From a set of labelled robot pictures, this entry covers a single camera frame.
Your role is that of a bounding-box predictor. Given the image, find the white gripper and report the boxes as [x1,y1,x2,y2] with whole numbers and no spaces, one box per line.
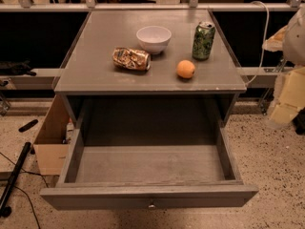
[262,7,305,126]

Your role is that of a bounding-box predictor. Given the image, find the orange fruit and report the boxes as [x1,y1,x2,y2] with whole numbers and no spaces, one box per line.
[176,60,195,79]

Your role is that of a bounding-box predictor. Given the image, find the open grey drawer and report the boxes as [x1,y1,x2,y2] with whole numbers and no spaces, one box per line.
[39,98,259,212]

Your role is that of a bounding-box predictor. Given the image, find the green soda can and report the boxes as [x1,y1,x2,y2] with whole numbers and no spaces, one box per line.
[193,21,215,61]

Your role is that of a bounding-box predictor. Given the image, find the grey cabinet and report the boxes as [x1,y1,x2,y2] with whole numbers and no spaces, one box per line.
[54,10,246,119]

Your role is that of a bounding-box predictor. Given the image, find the white bowl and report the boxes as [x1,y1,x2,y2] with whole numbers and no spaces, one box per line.
[136,26,172,54]

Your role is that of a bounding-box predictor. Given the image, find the crushed gold can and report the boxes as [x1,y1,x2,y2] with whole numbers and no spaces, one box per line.
[112,48,151,71]

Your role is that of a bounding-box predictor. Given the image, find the cardboard box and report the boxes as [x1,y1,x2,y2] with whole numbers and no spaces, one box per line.
[33,95,73,176]

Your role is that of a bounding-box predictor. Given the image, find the small black floor object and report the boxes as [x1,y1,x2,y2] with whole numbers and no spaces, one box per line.
[18,119,38,133]

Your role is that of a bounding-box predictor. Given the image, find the black pole on floor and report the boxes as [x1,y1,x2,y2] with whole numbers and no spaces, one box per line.
[0,142,31,218]

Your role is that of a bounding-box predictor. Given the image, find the metal frame rail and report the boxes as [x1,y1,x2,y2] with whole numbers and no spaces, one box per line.
[0,0,305,11]

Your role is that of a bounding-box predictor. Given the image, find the white hanging cable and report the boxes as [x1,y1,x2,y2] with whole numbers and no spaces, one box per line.
[245,0,271,88]

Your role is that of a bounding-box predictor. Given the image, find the black floor cable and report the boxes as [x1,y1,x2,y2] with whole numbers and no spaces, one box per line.
[0,152,50,229]

